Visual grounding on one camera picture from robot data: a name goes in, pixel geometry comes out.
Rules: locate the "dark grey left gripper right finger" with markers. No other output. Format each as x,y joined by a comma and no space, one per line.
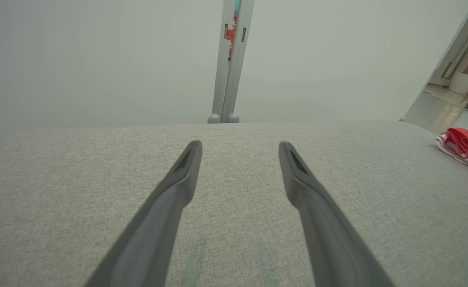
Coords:
329,239

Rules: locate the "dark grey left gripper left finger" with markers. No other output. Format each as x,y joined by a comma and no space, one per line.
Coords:
154,231

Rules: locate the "red jersey with white sleeves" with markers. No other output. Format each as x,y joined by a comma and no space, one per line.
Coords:
467,143

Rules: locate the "white round plant pot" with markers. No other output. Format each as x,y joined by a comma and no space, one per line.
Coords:
463,83

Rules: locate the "red orange sign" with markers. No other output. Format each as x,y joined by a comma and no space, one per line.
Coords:
230,34

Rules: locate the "grey metal double partition post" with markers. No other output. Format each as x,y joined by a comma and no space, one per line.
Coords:
228,79

